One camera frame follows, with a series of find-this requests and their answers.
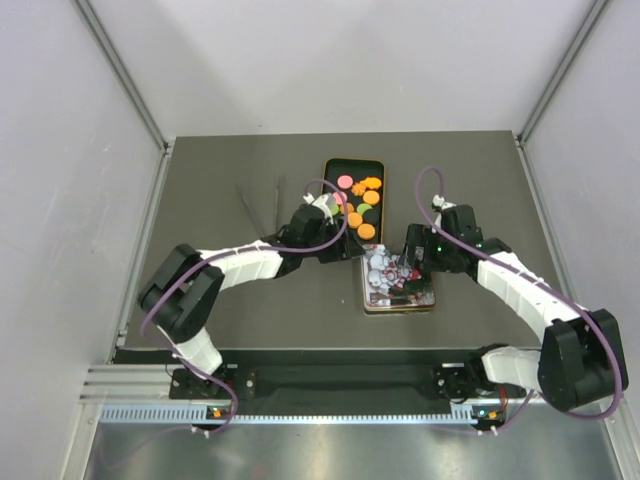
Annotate steel serving tongs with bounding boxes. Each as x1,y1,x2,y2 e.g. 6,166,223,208
234,174,286,237

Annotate yellow dotted round biscuit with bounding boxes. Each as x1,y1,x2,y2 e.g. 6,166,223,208
357,223,376,241
362,190,380,206
347,212,363,229

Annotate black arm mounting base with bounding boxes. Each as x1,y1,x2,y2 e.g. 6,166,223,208
170,361,500,403

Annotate orange fish-shaped cookie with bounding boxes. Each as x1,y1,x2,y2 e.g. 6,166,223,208
361,177,382,190

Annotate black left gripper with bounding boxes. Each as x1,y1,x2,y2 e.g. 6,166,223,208
301,216,365,263

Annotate gold tin lid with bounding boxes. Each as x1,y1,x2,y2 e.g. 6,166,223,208
361,244,436,306

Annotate aluminium frame rail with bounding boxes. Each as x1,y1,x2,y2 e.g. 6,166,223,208
80,359,517,431

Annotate black sandwich cookie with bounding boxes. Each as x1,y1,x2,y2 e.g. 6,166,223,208
362,208,381,226

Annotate black gold-rimmed cookie tray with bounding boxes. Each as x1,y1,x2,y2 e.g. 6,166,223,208
322,158,386,244

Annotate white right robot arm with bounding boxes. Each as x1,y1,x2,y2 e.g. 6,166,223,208
402,195,628,413

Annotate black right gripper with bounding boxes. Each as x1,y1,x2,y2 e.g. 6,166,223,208
399,223,459,273

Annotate gold cookie tin box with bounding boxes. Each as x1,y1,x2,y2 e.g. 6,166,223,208
363,304,435,315

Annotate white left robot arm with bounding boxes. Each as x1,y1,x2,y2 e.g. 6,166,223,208
137,204,364,397

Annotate green round cookie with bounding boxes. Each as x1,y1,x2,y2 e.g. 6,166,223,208
356,203,372,215

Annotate pink round cookie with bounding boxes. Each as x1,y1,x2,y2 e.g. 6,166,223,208
337,175,354,189

